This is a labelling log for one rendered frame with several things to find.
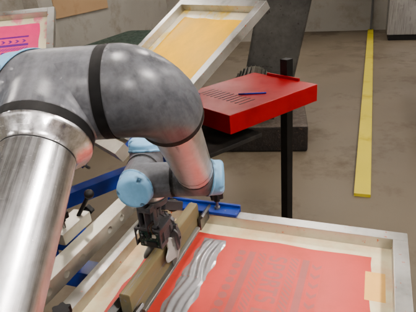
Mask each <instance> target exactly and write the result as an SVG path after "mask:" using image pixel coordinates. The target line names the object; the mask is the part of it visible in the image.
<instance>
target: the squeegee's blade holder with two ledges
mask: <svg viewBox="0 0 416 312"><path fill-rule="evenodd" d="M199 231H200V227H196V228H195V229H194V231H193V232H192V234H191V235H190V236H189V238H188V239H187V241H186V243H185V244H184V245H183V247H182V248H181V250H180V254H179V258H178V260H177V262H176V264H175V266H174V265H173V263H171V264H170V266H169V268H168V269H167V271H166V272H165V273H164V275H163V277H162V278H161V279H160V281H159V283H158V284H157V286H156V287H155V288H154V290H153V291H152V293H151V294H150V296H149V297H148V299H147V300H146V302H145V303H144V304H145V305H144V307H143V308H142V312H147V311H148V309H149V308H150V306H151V305H152V303H153V302H154V300H155V299H156V297H157V295H158V294H159V293H160V291H161V289H162V288H163V286H164V285H165V284H166V282H167V280H168V279H169V277H170V276H171V274H172V273H173V271H174V270H175V268H176V266H177V265H178V263H179V262H180V261H181V259H182V257H183V256H184V254H185V252H186V251H187V250H188V248H189V247H190V245H191V243H192V242H193V241H194V239H195V237H196V236H197V234H198V233H199Z"/></svg>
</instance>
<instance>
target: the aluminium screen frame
mask: <svg viewBox="0 0 416 312"><path fill-rule="evenodd" d="M166 211H168V210H166ZM182 211H183V210H177V211H175V212H170V211H168V214H171V216H172V217H173V218H175V219H177V218H178V217H179V216H180V214H181V213H182ZM209 217H210V218H209V220H208V221H207V223H210V224H215V225H223V226H228V227H236V228H245V229H250V230H258V231H263V232H271V233H280V234H284V235H293V236H301V237H306V238H314V239H319V240H327V241H336V242H341V243H349V244H354V245H362V246H371V247H375V248H384V249H391V252H392V304H393V312H414V307H413V299H412V284H411V276H410V261H409V246H408V237H407V233H399V232H390V231H384V230H375V229H370V228H360V227H351V226H346V225H337V224H331V223H322V222H313V221H307V220H298V219H289V218H283V217H274V216H269V215H260V214H250V213H245V212H239V214H238V215H237V217H236V218H235V217H226V216H221V215H212V214H209ZM138 222H139V221H138V220H137V221H136V222H135V223H134V225H133V226H132V227H131V228H130V229H129V230H128V231H127V232H126V233H125V234H124V235H123V237H122V238H121V239H120V240H119V241H118V242H117V243H116V244H115V245H114V247H112V249H110V251H109V252H108V253H107V254H106V255H105V256H104V258H103V259H102V260H101V261H100V262H99V263H98V264H97V265H96V266H95V267H94V268H93V269H92V271H91V272H90V273H89V274H88V275H87V276H86V278H85V279H84V280H83V281H82V282H81V283H80V284H79V285H78V286H77V287H76V288H75V289H74V291H73V292H72V293H71V294H70V295H69V296H68V297H67V298H66V299H65V300H64V301H63V302H64V303H65V304H71V307H72V312H82V311H83V310H84V309H85V307H86V306H87V305H88V304H89V303H90V302H91V301H92V299H93V298H94V297H95V295H96V294H97V293H98V292H99V291H100V290H101V288H102V287H103V286H104V285H105V284H106V282H107V281H108V280H109V279H110V277H111V276H112V275H113V274H114V273H115V272H116V270H117V269H118V268H119V266H120V265H122V263H123V262H124V261H125V259H126V258H127V257H128V256H129V255H130V254H131V252H132V251H133V250H134V248H135V247H136V246H137V243H136V237H135V233H134V227H135V226H136V224H137V223H138Z"/></svg>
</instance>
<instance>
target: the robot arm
mask: <svg viewBox="0 0 416 312"><path fill-rule="evenodd" d="M203 121H204V108H203V105H202V100H201V97H200V94H199V92H198V91H197V88H196V87H195V86H194V84H193V83H192V82H191V80H190V79H189V77H188V76H187V75H186V74H185V73H184V72H183V71H182V70H181V69H179V68H178V67H177V66H175V65H174V64H173V63H172V62H170V61H169V60H167V59H166V58H164V57H163V56H161V55H159V54H157V53H155V52H153V51H152V50H149V49H147V48H143V47H141V46H138V45H132V44H129V43H109V44H104V45H86V46H69V47H60V48H43V49H42V48H25V49H22V50H19V51H12V52H8V53H4V54H2V55H0V312H43V310H44V307H45V301H46V296H47V293H48V288H49V284H50V280H51V275H52V271H53V266H54V261H55V257H56V253H57V249H58V244H59V239H60V236H61V230H62V227H63V222H64V217H65V214H66V209H67V204H68V200H69V195H70V192H71V187H72V182H73V178H74V173H75V170H76V169H78V168H80V167H82V166H84V165H85V164H87V163H88V162H89V160H90V159H91V157H92V154H93V148H94V145H95V141H96V140H102V139H120V138H132V139H130V140H129V142H128V149H129V150H128V153H129V160H128V163H127V165H126V167H125V169H124V171H123V172H122V174H120V176H119V180H118V184H117V187H116V193H117V195H118V197H119V199H120V201H121V202H122V203H123V204H125V205H127V206H129V207H136V210H137V216H138V221H139V222H138V223H137V224H136V226H135V227H134V233H135V237H136V243H137V245H138V244H139V243H141V245H142V246H147V248H146V250H145V252H144V259H146V258H147V257H148V256H149V254H150V253H151V252H152V251H153V250H154V248H160V249H163V247H164V246H165V245H167V248H168V251H167V255H166V260H167V263H169V262H171V261H172V263H173V265H174V266H175V264H176V262H177V260H178V258H179V254H180V247H181V232H180V230H179V228H178V224H177V223H175V221H174V219H175V218H173V217H172V216H171V214H168V211H170V212H175V211H177V210H182V209H183V201H178V200H177V199H175V198H170V199H169V200H168V197H186V196H207V197H209V196H213V195H221V194H223V192H224V190H225V175H224V166H223V161H221V160H213V159H210V156H209V151H208V149H207V145H206V141H205V138H204V134H203V131H202V128H201V127H202V124H203ZM163 157H164V158H165V160H166V161H167V162H163ZM166 210H168V211H166ZM137 231H139V239H137V233H136V232H137Z"/></svg>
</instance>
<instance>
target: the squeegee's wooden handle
mask: <svg viewBox="0 0 416 312"><path fill-rule="evenodd" d="M198 218H199V211H198V205H197V204H196V203H192V202H190V203H189V204H188V205H187V206H186V208H185V209H184V211H182V213H181V214H180V216H179V217H178V218H177V219H176V221H175V223H177V224H178V228H179V230H180V232H181V247H180V250H181V248H182V247H183V245H184V244H185V243H186V241H187V239H188V238H189V236H190V235H191V234H192V232H193V231H194V229H195V228H196V227H198V226H199V222H198ZM167 251H168V248H167V245H165V246H164V247H163V249H160V248H154V250H153V251H152V252H151V253H150V254H149V256H148V257H147V259H146V260H145V261H144V263H143V264H142V265H141V267H140V268H139V269H138V270H137V272H136V273H135V274H134V275H133V277H132V278H131V280H130V281H129V282H128V284H127V285H126V286H125V288H123V290H122V291H121V293H120V294H119V299H120V303H121V308H122V312H134V311H135V310H136V308H137V307H138V306H139V305H140V304H141V303H143V304H144V303H145V302H146V300H147V299H148V297H149V296H150V294H151V293H152V291H153V290H154V288H155V287H156V286H157V284H158V283H159V281H160V279H161V278H162V277H163V275H164V273H165V272H166V271H167V269H168V268H169V266H170V264H171V263H172V261H171V262H169V263H167V260H166V255H167Z"/></svg>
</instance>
